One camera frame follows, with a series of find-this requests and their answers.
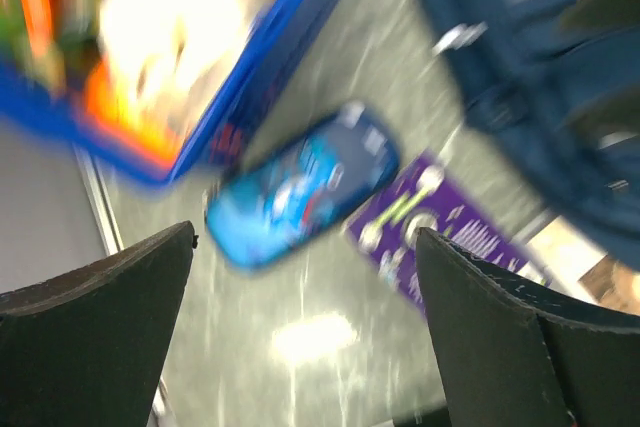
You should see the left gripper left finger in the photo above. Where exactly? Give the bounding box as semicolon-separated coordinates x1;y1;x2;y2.
1;221;198;426

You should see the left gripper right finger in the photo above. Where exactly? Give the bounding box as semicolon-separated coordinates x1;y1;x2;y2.
416;228;639;426

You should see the blue monster pencil case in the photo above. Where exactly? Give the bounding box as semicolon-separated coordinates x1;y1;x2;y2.
204;100;400;273

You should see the navy blue student backpack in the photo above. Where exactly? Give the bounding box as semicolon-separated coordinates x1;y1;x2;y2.
420;0;639;268

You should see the beige crumpled bag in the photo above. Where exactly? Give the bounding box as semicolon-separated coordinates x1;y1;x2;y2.
99;0;250;133

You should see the white coffee cover book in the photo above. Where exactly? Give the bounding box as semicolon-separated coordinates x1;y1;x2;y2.
515;211;639;315

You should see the purple paperback book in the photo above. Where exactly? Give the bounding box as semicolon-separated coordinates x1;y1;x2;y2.
344;151;551;311

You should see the blue plastic shopping basket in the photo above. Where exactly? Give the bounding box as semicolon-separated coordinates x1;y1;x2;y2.
1;0;339;187

